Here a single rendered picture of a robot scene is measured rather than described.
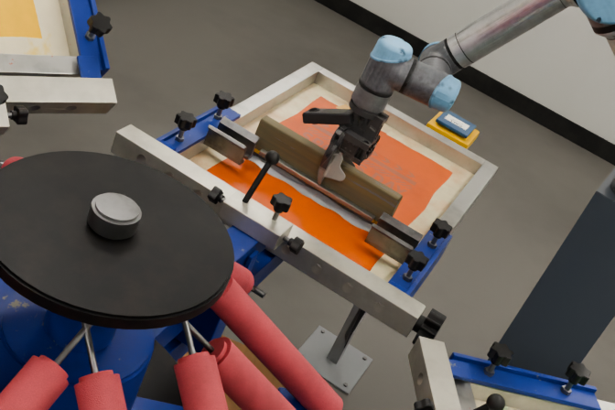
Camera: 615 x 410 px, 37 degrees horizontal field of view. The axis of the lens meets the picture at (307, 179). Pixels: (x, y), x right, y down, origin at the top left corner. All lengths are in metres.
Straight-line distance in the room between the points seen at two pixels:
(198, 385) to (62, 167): 0.33
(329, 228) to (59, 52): 0.66
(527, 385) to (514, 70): 4.01
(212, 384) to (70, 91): 0.77
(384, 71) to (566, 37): 3.72
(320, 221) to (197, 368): 0.93
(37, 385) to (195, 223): 0.29
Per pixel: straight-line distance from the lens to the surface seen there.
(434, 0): 5.67
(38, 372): 1.02
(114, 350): 1.21
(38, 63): 1.76
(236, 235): 1.66
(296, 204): 1.98
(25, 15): 1.84
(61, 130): 3.76
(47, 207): 1.12
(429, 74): 1.87
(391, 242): 1.90
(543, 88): 5.62
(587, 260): 2.15
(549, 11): 1.94
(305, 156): 2.01
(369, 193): 1.98
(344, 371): 3.12
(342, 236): 1.95
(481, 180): 2.35
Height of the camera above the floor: 1.99
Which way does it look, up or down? 30 degrees down
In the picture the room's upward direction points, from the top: 24 degrees clockwise
